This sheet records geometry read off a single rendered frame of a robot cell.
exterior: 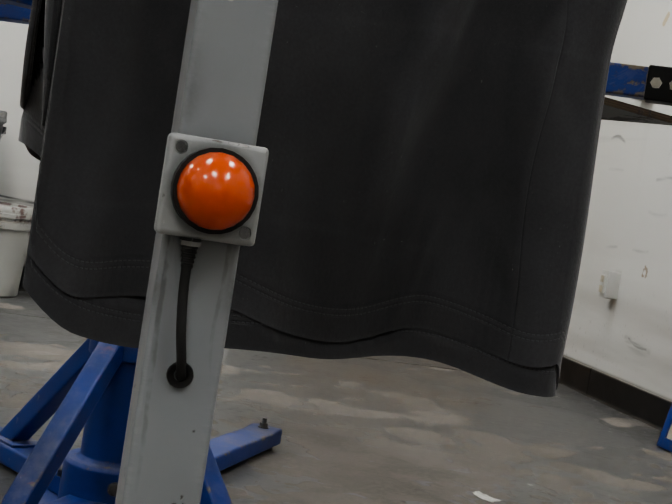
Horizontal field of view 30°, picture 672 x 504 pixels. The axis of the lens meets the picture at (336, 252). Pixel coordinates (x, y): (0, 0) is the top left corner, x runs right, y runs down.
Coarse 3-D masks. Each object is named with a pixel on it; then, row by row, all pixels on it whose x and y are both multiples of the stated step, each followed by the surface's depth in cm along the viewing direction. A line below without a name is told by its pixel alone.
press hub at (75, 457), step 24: (120, 384) 220; (96, 408) 222; (120, 408) 221; (96, 432) 222; (120, 432) 221; (72, 456) 224; (96, 456) 222; (120, 456) 221; (72, 480) 221; (96, 480) 219
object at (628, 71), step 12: (612, 72) 200; (624, 72) 199; (636, 72) 199; (648, 72) 198; (660, 72) 197; (612, 84) 200; (624, 84) 199; (636, 84) 199; (648, 84) 198; (660, 84) 197; (624, 96) 202; (636, 96) 199; (648, 96) 198; (660, 96) 197
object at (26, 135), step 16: (32, 0) 91; (32, 16) 90; (32, 32) 91; (32, 48) 91; (32, 64) 92; (32, 80) 96; (32, 96) 96; (32, 112) 96; (32, 128) 96; (32, 144) 96
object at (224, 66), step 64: (192, 0) 64; (256, 0) 62; (192, 64) 62; (256, 64) 63; (192, 128) 62; (256, 128) 63; (192, 320) 63; (192, 384) 63; (128, 448) 64; (192, 448) 64
